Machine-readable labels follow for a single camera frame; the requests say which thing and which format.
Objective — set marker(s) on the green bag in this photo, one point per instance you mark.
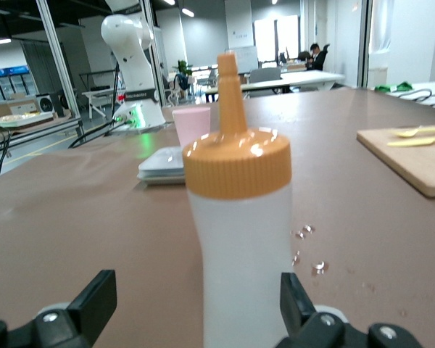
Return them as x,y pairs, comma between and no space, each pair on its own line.
391,87

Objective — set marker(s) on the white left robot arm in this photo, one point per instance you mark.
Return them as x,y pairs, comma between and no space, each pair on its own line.
130,72

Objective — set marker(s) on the seated person in black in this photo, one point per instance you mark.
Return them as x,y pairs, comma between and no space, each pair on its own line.
317,58

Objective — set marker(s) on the green potted plant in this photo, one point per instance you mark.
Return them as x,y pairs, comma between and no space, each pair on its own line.
183,67

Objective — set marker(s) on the pink plastic cup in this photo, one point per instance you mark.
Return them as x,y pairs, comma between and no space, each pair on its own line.
192,123

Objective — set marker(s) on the long white office table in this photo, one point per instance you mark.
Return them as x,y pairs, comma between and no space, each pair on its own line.
311,77

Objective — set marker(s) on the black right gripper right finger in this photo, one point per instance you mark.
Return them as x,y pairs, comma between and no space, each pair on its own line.
330,333

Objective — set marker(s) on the glass door display fridge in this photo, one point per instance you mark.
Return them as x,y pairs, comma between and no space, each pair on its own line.
7,83

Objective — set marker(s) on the silver digital kitchen scale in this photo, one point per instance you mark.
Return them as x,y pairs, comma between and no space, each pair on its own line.
159,166

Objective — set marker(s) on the small liquid droplets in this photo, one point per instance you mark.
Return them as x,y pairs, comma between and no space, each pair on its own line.
318,266

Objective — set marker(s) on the aluminium frame post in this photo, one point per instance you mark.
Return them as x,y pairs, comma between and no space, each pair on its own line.
57,54

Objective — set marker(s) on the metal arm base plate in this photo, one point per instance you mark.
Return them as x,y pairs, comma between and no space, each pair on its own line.
156,127

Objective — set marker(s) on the white whiteboard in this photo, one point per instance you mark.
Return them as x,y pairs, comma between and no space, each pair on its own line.
244,58

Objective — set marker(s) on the wooden cutting board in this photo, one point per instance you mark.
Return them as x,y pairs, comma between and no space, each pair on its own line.
402,163

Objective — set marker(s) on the yellow plastic knife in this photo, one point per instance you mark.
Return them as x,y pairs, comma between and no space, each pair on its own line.
413,142

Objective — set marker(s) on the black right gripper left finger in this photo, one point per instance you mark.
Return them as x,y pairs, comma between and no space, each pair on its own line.
58,330

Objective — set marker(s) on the squeeze bottle with orange cap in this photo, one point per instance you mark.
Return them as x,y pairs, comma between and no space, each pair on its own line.
239,235

